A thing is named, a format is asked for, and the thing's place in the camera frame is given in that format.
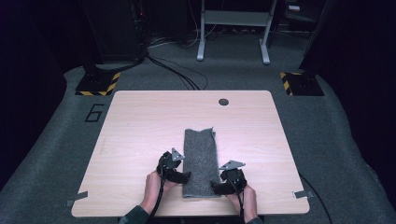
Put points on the person's right hand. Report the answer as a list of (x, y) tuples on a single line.
[(249, 202)]

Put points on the person's left hand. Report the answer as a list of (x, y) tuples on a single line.
[(154, 189)]

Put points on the white metal stand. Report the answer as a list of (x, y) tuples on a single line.
[(236, 17)]

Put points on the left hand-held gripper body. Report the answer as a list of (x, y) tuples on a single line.
[(168, 165)]

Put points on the black base with hazard stripes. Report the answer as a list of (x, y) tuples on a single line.
[(96, 83), (303, 84)]

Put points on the dark metal post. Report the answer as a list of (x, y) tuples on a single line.
[(320, 37)]

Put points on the grey tape piece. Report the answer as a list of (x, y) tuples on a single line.
[(77, 198), (303, 194)]

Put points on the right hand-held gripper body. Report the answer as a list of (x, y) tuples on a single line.
[(234, 175)]

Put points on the grey towel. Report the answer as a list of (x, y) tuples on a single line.
[(200, 152)]

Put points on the black cabinet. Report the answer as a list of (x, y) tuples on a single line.
[(115, 31)]

